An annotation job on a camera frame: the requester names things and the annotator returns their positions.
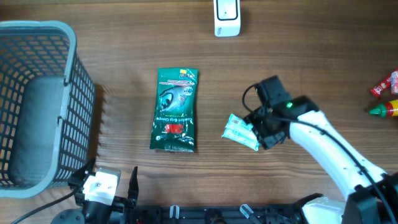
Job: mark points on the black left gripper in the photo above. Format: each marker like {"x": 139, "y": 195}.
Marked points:
{"x": 119, "y": 203}

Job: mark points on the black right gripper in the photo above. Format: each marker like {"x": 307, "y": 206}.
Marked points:
{"x": 267, "y": 140}

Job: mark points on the teal wet wipes pack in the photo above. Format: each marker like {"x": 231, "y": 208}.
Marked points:
{"x": 237, "y": 130}

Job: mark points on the green gloves package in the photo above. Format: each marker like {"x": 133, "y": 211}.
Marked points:
{"x": 173, "y": 127}

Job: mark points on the orange sauce bottle green cap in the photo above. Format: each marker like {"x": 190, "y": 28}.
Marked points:
{"x": 388, "y": 109}

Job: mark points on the red coffee stick sachet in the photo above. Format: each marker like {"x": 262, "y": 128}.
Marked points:
{"x": 382, "y": 86}

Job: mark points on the small red white carton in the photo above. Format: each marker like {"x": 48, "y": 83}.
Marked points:
{"x": 394, "y": 82}

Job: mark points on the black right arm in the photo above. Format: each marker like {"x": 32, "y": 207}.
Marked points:
{"x": 370, "y": 193}

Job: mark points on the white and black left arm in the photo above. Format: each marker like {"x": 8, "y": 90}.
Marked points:
{"x": 76, "y": 215}

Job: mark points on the white barcode scanner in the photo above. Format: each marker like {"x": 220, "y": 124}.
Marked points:
{"x": 227, "y": 18}

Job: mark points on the grey plastic mesh basket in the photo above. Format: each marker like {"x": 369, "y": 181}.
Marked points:
{"x": 47, "y": 103}

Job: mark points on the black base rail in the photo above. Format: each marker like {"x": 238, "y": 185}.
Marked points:
{"x": 199, "y": 214}

